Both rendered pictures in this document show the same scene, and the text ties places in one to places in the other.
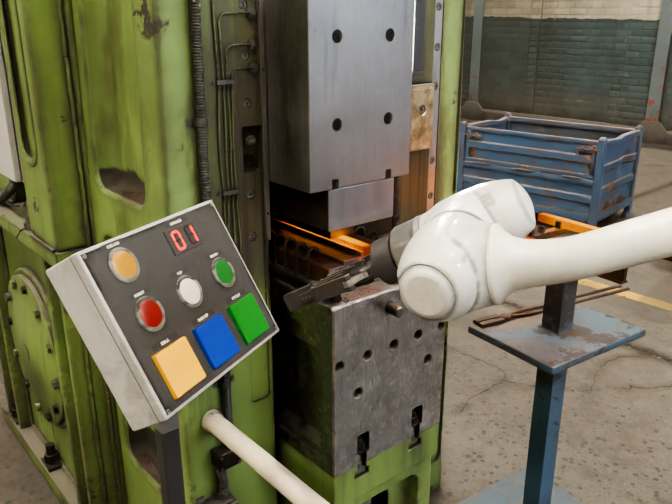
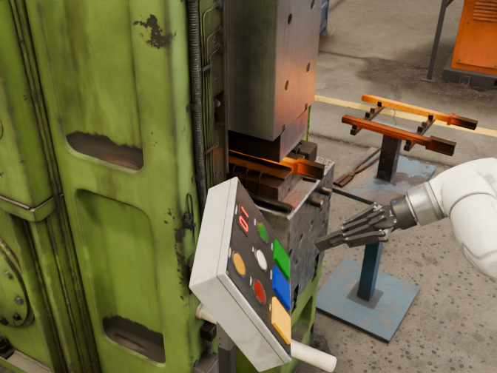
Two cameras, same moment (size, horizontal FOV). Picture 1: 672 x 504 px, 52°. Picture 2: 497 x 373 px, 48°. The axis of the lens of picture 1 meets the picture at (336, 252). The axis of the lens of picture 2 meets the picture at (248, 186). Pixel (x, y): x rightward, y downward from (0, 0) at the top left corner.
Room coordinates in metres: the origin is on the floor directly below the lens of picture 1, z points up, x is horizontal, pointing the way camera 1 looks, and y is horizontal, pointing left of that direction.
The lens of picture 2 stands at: (0.21, 0.63, 1.91)
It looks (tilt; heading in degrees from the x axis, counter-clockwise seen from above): 34 degrees down; 338
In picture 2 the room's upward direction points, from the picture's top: 1 degrees clockwise
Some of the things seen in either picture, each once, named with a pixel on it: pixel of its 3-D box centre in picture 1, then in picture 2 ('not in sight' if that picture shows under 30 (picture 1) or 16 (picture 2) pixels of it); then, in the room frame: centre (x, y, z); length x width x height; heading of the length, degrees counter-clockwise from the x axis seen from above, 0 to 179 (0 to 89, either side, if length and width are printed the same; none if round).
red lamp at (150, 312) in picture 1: (150, 313); (259, 291); (0.98, 0.29, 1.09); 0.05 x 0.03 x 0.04; 130
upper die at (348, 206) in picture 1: (306, 187); (233, 119); (1.68, 0.07, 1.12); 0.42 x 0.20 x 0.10; 40
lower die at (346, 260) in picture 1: (307, 247); (234, 162); (1.68, 0.07, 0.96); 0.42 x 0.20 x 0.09; 40
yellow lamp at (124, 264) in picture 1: (124, 264); (239, 263); (0.99, 0.33, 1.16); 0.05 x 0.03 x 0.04; 130
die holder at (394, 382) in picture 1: (322, 333); (239, 217); (1.73, 0.04, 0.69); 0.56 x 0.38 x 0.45; 40
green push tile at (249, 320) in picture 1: (247, 319); (279, 259); (1.14, 0.16, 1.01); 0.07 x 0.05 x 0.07; 155
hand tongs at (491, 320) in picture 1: (556, 304); (374, 155); (1.92, -0.67, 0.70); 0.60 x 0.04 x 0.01; 118
